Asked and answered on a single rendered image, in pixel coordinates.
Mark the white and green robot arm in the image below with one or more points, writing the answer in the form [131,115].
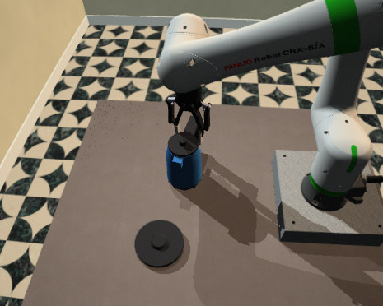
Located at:
[318,29]

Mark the black round disc with center stud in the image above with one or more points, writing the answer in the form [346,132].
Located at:
[159,243]

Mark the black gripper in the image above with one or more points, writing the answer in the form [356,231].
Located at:
[193,97]

